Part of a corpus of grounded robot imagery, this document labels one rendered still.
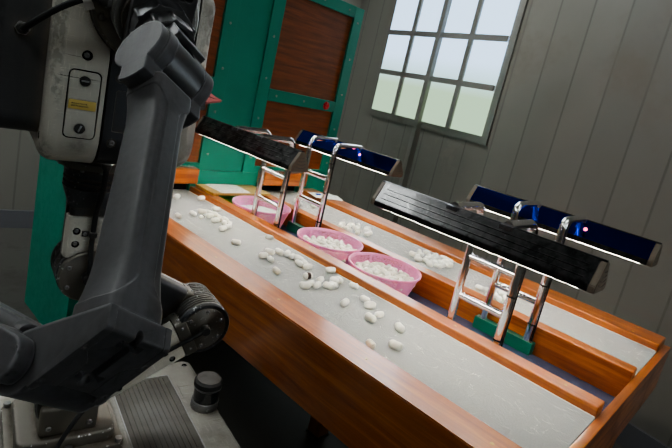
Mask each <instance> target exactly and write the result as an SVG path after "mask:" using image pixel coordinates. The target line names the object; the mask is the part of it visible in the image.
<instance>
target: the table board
mask: <svg viewBox="0 0 672 448"><path fill-rule="evenodd" d="M670 349H671V348H670V347H669V346H666V345H663V346H662V347H661V349H660V350H659V351H658V352H657V353H656V354H655V355H654V356H653V357H652V358H651V359H650V360H649V362H648V363H647V364H646V365H645V366H644V367H643V368H642V369H641V370H640V371H639V372H638V373H637V374H636V376H635V377H634V378H633V379H632V380H631V381H630V382H629V383H628V384H627V385H626V386H625V387H624V389H623V390H622V391H621V392H620V393H619V394H618V395H617V396H616V397H615V398H614V399H613V400H612V401H611V403H610V404H609V405H608V406H607V407H606V408H605V409H604V410H603V411H602V412H601V413H600V414H599V416H598V417H597V418H596V419H595V420H594V421H593V422H592V423H591V424H590V425H589V426H588V427H587V428H586V430H585V431H584V432H583V433H582V434H581V435H580V436H579V437H578V438H577V439H576V440H575V441H574V443H573V444H572V445H571V446H570V447H569V448H610V447H611V445H612V444H613V443H614V441H615V440H616V439H617V437H618V436H619V435H620V433H621V432H622V431H623V430H624V428H625V427H626V426H627V424H628V423H629V422H630V420H631V419H632V418H633V416H634V415H635V414H636V412H637V411H638V410H639V409H640V407H641V406H642V405H643V403H644V402H645V401H646V399H647V398H648V397H649V395H650V394H651V393H652V391H653V390H654V389H655V387H656V385H657V382H658V380H659V377H660V375H661V372H662V369H663V367H664V364H665V362H666V359H667V357H668V354H669V352H670Z"/></svg>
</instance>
